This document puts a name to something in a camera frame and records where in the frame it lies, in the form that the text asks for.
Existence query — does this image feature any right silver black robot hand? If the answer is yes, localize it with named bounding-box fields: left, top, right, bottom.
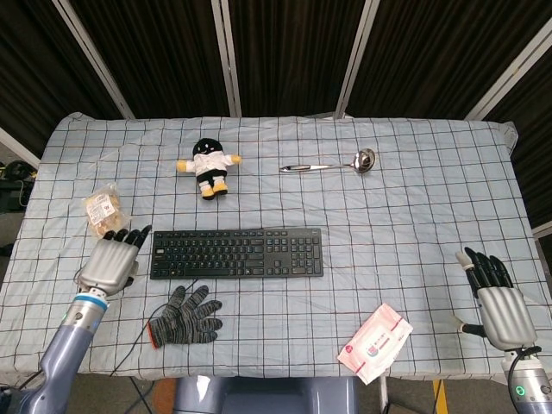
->
left=451, top=246, right=538, bottom=350

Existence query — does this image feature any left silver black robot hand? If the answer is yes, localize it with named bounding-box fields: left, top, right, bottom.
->
left=75, top=224, right=153, bottom=296

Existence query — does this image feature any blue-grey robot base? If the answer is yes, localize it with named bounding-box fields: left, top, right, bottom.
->
left=172, top=375, right=359, bottom=414

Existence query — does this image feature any black computer keyboard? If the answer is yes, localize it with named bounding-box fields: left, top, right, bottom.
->
left=149, top=228, right=324, bottom=280

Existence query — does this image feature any clear bag of snacks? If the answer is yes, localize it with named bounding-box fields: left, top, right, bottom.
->
left=83, top=182, right=133, bottom=241

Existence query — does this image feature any grey knitted work glove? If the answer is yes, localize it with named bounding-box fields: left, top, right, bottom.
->
left=147, top=285, right=223, bottom=349

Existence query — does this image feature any black equipment on floor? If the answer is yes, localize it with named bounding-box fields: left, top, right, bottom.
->
left=0, top=159, right=39, bottom=212

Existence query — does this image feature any pink wet wipes pack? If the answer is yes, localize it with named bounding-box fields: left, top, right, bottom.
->
left=336, top=303, right=414, bottom=386

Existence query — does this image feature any black white plush doll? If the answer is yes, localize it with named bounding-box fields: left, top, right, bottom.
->
left=176, top=137, right=242, bottom=201

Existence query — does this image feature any blue checked tablecloth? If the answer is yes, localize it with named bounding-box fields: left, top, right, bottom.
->
left=0, top=111, right=549, bottom=387

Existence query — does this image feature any stainless steel ladle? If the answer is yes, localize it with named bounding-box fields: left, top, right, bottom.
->
left=279, top=147, right=376, bottom=175

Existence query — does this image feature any black folding screen partition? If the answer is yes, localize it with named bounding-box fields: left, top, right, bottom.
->
left=0, top=0, right=552, bottom=241

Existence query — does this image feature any thin black cable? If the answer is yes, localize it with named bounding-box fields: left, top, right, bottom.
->
left=110, top=278, right=201, bottom=378

